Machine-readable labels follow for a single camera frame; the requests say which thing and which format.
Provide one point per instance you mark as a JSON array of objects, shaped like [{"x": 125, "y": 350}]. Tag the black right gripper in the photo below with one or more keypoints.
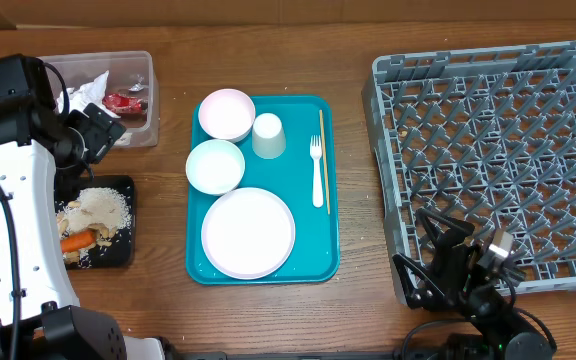
[{"x": 452, "y": 266}]

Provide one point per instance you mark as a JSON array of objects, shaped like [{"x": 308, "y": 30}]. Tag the white round plate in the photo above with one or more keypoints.
[{"x": 248, "y": 233}]

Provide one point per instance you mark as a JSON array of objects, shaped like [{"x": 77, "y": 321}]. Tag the pile of white rice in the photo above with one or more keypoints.
[{"x": 103, "y": 210}]

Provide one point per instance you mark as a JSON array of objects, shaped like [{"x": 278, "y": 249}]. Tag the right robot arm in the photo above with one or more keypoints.
[{"x": 516, "y": 335}]

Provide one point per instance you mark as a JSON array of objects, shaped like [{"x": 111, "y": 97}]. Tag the wooden chopstick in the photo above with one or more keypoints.
[{"x": 324, "y": 159}]

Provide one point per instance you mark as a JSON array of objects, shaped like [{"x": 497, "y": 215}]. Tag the white plastic fork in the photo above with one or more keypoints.
[{"x": 316, "y": 155}]

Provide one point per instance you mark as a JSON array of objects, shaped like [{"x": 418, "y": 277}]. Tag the teal serving tray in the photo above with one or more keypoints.
[{"x": 316, "y": 254}]

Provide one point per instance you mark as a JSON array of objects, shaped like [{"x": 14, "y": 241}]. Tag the pink bowl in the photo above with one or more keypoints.
[{"x": 227, "y": 114}]

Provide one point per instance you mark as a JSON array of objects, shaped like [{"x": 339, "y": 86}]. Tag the black rectangular tray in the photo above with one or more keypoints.
[{"x": 118, "y": 250}]

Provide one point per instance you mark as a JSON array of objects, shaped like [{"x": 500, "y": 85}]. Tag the pile of peanuts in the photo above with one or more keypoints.
[{"x": 75, "y": 218}]

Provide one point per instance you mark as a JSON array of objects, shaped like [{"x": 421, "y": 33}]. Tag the light green bowl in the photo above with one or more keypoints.
[{"x": 215, "y": 167}]

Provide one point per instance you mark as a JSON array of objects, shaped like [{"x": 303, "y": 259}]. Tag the crumpled white tissue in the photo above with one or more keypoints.
[{"x": 90, "y": 93}]

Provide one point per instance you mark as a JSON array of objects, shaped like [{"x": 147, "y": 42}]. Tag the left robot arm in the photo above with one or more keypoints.
[{"x": 45, "y": 147}]

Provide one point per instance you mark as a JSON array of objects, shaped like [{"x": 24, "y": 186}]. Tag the clear plastic waste bin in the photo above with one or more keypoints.
[{"x": 77, "y": 69}]

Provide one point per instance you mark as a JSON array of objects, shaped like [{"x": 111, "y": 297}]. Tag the red snack wrapper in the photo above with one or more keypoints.
[{"x": 124, "y": 104}]

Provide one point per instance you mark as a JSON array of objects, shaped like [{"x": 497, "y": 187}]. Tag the white plastic cup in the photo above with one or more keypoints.
[{"x": 268, "y": 138}]

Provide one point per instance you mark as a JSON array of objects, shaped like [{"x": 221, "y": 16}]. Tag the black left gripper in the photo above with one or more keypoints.
[{"x": 100, "y": 129}]

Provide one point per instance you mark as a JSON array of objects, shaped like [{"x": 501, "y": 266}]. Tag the grey dishwasher rack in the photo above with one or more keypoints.
[{"x": 487, "y": 136}]

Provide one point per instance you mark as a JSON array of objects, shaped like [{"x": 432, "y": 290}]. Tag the orange carrot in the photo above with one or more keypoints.
[{"x": 78, "y": 241}]

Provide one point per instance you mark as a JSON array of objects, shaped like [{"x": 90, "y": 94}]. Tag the clear crumpled plastic wrapper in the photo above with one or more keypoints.
[{"x": 140, "y": 83}]

